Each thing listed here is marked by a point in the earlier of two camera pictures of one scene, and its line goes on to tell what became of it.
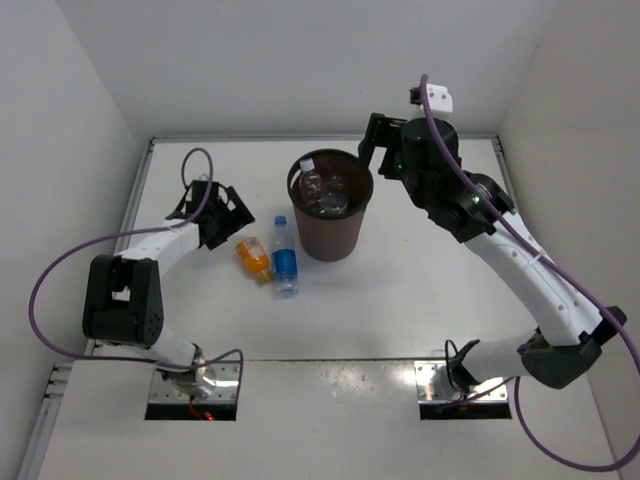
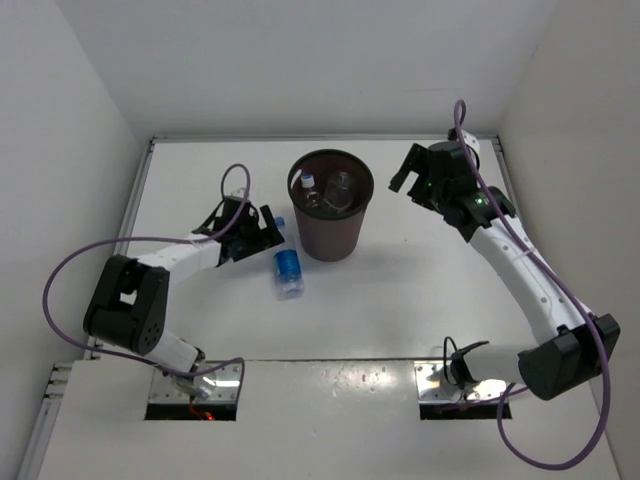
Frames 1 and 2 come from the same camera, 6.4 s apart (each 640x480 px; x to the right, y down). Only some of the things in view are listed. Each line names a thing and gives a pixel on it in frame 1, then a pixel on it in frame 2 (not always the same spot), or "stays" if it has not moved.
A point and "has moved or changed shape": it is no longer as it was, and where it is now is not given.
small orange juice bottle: x=254 y=259 to x=232 y=248
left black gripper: x=238 y=218 to x=266 y=237
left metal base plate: x=210 y=381 stays
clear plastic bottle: x=310 y=186 has moved or changed shape
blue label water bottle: x=284 y=261 stays
